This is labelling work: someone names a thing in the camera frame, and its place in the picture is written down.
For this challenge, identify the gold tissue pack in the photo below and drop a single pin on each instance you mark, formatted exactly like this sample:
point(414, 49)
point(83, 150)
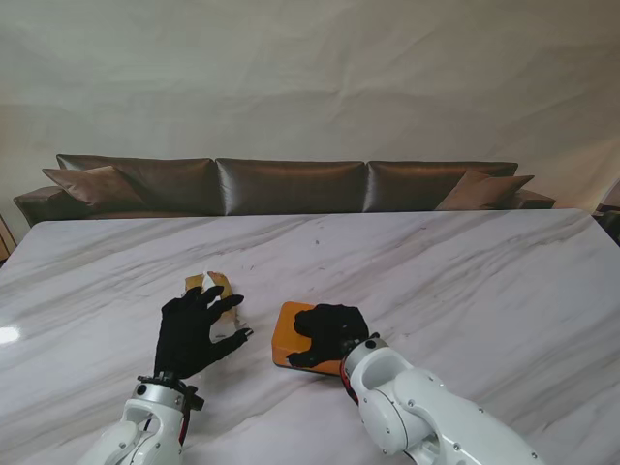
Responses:
point(194, 282)

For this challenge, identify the brown sofa back cushion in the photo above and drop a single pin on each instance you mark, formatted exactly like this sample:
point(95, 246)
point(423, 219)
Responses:
point(412, 186)
point(179, 184)
point(290, 186)

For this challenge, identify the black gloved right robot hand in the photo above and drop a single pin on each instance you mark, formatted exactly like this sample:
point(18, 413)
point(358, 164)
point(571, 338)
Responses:
point(334, 324)

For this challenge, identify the orange tissue box cover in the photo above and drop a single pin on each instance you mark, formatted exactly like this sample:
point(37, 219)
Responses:
point(286, 334)

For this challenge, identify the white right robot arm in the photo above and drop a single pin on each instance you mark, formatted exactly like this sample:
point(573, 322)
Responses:
point(416, 402)

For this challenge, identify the brown throw pillow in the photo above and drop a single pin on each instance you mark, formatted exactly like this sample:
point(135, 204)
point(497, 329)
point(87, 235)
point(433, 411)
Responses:
point(92, 186)
point(484, 191)

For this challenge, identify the dark side furniture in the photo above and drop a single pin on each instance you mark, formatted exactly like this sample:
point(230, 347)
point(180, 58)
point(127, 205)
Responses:
point(609, 220)

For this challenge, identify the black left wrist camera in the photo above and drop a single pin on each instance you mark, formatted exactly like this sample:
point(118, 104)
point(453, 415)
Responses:
point(195, 399)

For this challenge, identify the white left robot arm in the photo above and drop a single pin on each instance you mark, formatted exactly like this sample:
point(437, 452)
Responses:
point(140, 421)

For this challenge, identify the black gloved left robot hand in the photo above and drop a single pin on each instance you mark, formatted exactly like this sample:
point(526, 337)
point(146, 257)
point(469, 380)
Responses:
point(186, 336)

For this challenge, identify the wooden slatted furniture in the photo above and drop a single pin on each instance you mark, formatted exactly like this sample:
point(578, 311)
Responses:
point(4, 237)

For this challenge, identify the brown leather sofa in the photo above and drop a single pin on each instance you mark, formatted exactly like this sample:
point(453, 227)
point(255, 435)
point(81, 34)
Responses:
point(43, 201)

